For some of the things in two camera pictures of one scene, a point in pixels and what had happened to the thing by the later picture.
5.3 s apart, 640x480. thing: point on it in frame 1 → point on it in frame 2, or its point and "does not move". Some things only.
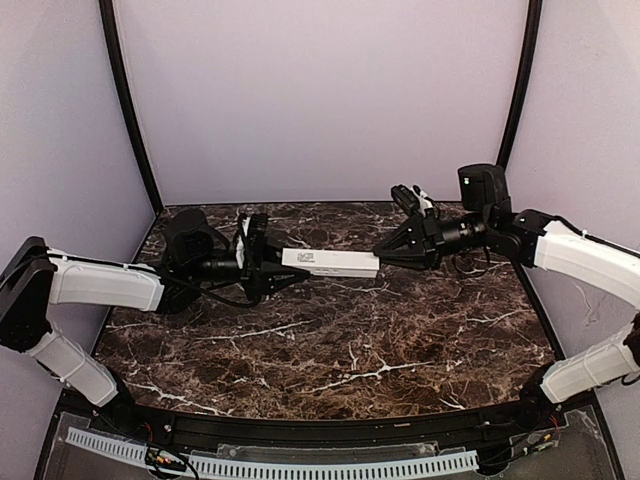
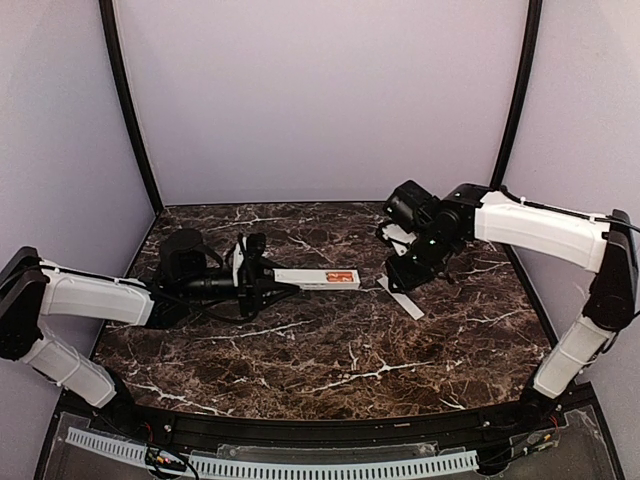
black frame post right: x=524 y=81 does not move
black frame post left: x=108 y=12 does not move
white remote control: x=327 y=262 → x=316 y=278
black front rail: x=202 y=428 does not move
